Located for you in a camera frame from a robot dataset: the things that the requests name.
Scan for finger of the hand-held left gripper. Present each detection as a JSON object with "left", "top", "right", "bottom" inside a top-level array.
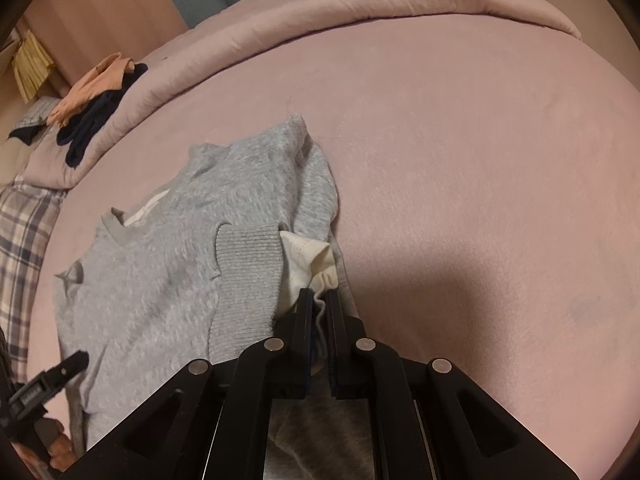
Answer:
[{"left": 42, "top": 351, "right": 90, "bottom": 387}]

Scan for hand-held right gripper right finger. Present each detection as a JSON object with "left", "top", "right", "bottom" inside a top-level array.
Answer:
[{"left": 324, "top": 290, "right": 581, "bottom": 480}]

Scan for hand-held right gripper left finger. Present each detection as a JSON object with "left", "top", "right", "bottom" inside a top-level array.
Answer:
[{"left": 72, "top": 287, "right": 316, "bottom": 480}]

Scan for grey printed sweatshirt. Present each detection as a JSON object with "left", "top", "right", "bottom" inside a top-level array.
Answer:
[{"left": 52, "top": 112, "right": 375, "bottom": 480}]

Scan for person's left hand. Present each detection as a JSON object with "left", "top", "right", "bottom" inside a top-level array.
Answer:
[{"left": 47, "top": 419, "right": 77, "bottom": 474}]

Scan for plaid pillow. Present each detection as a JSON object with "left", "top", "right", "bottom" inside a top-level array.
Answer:
[{"left": 0, "top": 175, "right": 69, "bottom": 386}]

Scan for dark cloth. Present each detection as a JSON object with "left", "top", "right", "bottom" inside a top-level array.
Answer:
[{"left": 7, "top": 122, "right": 49, "bottom": 147}]

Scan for navy garment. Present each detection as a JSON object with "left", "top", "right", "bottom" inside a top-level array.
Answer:
[{"left": 56, "top": 62, "right": 150, "bottom": 170}]

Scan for striped folded cloth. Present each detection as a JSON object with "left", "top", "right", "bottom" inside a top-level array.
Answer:
[{"left": 15, "top": 97, "right": 61, "bottom": 131}]

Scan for peach garment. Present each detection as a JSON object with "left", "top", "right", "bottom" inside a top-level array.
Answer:
[{"left": 47, "top": 52, "right": 136, "bottom": 129}]

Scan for pink duvet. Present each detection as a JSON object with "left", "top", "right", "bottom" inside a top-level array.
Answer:
[{"left": 25, "top": 0, "right": 584, "bottom": 191}]

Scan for yellow fringed cloth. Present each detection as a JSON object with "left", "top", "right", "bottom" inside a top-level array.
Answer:
[{"left": 11, "top": 30, "right": 55, "bottom": 104}]

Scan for pink curtain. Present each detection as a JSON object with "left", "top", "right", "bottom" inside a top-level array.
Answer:
[{"left": 25, "top": 0, "right": 189, "bottom": 97}]

